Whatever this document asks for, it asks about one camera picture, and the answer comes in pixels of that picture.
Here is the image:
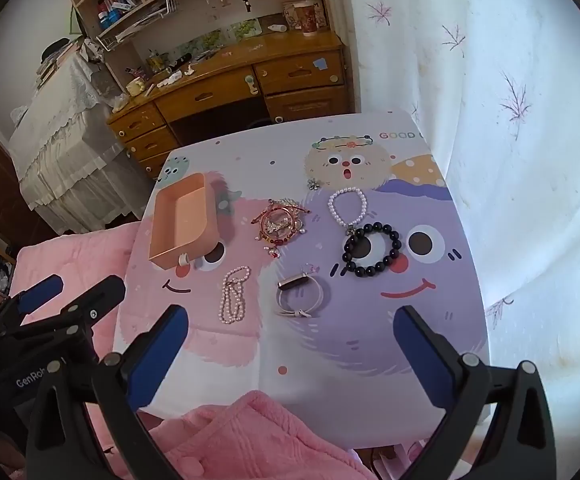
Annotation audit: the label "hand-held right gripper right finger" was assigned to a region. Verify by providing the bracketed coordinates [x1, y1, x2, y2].
[392, 305, 558, 480]

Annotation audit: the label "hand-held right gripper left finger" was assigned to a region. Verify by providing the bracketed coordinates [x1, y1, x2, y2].
[26, 304, 191, 480]

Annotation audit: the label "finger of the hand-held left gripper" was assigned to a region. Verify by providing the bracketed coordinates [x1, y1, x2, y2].
[15, 275, 127, 342]
[0, 274, 65, 334]

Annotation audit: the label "black bead bracelet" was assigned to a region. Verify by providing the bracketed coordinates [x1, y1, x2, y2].
[343, 222, 403, 279]

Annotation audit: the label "orange plastic tray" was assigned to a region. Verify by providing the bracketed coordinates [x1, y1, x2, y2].
[148, 172, 222, 267]

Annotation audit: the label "white pearl bracelet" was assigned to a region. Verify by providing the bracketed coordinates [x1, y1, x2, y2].
[328, 187, 368, 236]

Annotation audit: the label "red and gold bracelet bundle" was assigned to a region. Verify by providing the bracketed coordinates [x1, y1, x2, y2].
[251, 197, 312, 259]

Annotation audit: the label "cartoon printed tablecloth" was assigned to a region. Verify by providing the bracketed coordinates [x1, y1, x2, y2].
[112, 109, 488, 453]

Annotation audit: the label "pink fluffy cloth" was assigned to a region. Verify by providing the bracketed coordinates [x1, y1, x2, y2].
[97, 390, 376, 480]

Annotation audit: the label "silver and white bangle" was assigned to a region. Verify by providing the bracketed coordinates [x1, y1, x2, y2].
[276, 264, 325, 319]

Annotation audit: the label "black hat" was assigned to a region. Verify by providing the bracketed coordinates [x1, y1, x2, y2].
[40, 38, 73, 61]

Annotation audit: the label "wooden desk with drawers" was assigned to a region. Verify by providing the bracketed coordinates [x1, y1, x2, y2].
[106, 30, 356, 181]

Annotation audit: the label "blue and red packets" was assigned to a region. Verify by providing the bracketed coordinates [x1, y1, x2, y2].
[97, 0, 136, 28]

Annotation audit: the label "red patterned cup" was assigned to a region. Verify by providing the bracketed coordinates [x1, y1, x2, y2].
[292, 1, 319, 37]

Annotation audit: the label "white wire rack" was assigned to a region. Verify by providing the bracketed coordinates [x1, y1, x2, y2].
[95, 0, 181, 53]

